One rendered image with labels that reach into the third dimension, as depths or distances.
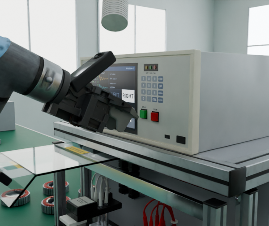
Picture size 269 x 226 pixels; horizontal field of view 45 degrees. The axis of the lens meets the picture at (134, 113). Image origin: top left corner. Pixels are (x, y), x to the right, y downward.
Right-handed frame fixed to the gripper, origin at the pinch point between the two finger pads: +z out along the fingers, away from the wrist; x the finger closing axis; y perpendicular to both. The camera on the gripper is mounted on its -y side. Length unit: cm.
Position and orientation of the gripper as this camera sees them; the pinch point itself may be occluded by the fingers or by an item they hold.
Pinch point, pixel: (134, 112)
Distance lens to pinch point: 71.9
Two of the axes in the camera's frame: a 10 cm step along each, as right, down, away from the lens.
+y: -3.3, 9.3, -1.5
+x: 6.2, 1.0, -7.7
